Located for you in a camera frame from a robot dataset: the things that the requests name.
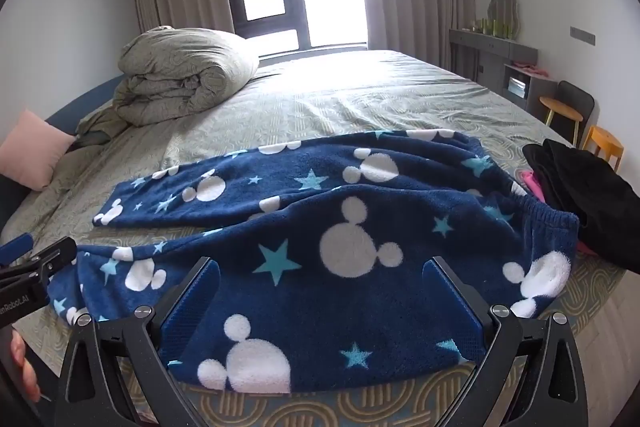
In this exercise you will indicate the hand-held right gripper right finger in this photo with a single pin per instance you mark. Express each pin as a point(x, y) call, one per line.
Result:
point(450, 309)

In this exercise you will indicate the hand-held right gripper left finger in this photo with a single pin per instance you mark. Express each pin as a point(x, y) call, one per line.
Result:
point(192, 313)

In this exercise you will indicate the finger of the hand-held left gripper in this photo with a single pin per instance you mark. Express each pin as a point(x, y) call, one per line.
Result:
point(16, 248)
point(52, 254)

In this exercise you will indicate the blue fleece printed pants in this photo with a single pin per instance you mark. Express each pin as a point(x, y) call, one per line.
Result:
point(300, 257)

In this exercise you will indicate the person's left hand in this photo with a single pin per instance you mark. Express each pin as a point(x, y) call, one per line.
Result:
point(25, 364)

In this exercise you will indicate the pink pillow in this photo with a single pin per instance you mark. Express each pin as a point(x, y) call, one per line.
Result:
point(32, 147)

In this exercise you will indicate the pink garment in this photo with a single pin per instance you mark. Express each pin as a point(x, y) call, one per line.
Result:
point(535, 187)

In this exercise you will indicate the blue bed headboard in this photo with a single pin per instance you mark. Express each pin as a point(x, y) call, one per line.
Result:
point(87, 102)

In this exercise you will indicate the black garment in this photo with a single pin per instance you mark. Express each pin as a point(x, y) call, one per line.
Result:
point(585, 192)

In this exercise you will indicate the folded beige duvet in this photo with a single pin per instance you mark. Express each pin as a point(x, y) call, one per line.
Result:
point(175, 67)

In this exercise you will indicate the yellow wooden stool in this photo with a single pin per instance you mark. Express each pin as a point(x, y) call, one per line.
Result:
point(602, 144)

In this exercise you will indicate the bed with patterned sheet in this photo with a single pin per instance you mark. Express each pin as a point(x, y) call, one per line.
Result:
point(350, 97)

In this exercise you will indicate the black chair with wooden seat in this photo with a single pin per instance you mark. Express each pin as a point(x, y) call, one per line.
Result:
point(570, 104)

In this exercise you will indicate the pink cloth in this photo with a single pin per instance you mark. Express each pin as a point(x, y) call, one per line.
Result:
point(530, 68)

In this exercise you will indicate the grey vanity desk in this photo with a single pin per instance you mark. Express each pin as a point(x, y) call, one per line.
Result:
point(492, 57)

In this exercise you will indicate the green bottle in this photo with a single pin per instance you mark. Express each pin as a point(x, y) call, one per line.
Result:
point(484, 26)
point(496, 28)

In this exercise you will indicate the cloud shaped mirror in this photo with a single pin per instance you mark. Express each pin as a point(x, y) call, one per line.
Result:
point(504, 9)

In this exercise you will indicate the grey wall switch panel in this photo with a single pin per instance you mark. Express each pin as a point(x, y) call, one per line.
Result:
point(583, 35)

